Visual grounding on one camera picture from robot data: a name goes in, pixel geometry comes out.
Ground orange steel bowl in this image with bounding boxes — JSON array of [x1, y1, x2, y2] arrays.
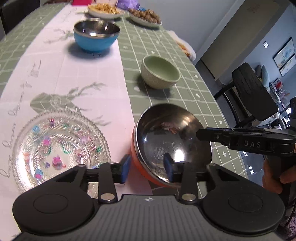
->
[[131, 103, 212, 188]]

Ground clear glass decorated plate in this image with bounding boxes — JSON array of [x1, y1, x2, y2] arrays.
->
[[12, 110, 111, 193]]

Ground green ceramic bowl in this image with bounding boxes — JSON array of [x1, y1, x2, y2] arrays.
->
[[140, 55, 181, 89]]

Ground blue steel bowl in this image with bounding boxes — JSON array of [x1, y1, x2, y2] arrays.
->
[[73, 18, 120, 53]]

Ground person right hand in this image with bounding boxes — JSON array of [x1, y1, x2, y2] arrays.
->
[[262, 158, 296, 194]]

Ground black chair right side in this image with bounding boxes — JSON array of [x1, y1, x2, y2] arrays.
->
[[214, 63, 278, 128]]

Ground black chair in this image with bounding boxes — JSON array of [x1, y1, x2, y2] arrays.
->
[[214, 63, 278, 128], [1, 0, 41, 34]]

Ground green checked tablecloth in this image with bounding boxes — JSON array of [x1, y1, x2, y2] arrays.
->
[[0, 0, 249, 241]]

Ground white cloth with snacks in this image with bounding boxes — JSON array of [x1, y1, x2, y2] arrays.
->
[[167, 30, 196, 62]]

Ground white plate of brown snacks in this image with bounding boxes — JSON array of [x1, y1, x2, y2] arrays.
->
[[129, 9, 162, 27]]

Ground white plate of fries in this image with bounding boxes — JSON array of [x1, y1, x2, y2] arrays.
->
[[87, 3, 125, 20]]

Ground purple plastic bag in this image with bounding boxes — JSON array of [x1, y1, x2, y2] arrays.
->
[[116, 0, 140, 10]]

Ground red box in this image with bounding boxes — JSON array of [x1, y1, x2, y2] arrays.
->
[[72, 0, 92, 6]]

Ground black chair near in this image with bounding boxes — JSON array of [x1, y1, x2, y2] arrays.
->
[[1, 0, 41, 34]]

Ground framed wall pictures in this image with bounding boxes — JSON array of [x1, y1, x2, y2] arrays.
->
[[273, 37, 295, 77]]

